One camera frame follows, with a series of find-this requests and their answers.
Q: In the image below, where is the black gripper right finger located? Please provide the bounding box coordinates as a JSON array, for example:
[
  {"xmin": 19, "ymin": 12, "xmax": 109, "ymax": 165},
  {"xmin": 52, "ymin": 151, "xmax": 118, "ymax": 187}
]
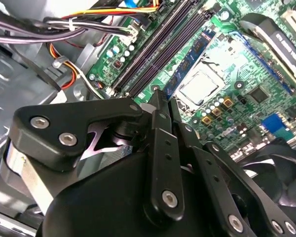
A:
[{"xmin": 169, "ymin": 98, "xmax": 296, "ymax": 237}]

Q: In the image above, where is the blue RAM stick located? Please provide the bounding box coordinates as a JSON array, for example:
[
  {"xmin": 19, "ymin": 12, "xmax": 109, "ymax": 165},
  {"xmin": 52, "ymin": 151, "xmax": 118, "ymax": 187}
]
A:
[{"xmin": 164, "ymin": 29, "xmax": 217, "ymax": 97}]

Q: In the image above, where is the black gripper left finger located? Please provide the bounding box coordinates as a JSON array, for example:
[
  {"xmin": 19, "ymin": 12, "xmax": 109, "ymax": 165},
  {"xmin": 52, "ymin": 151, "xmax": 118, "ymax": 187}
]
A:
[{"xmin": 8, "ymin": 89, "xmax": 185, "ymax": 222}]

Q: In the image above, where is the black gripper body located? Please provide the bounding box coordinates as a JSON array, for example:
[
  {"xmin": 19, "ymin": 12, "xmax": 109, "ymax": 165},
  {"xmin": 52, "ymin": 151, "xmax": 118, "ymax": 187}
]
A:
[{"xmin": 43, "ymin": 150, "xmax": 226, "ymax": 237}]

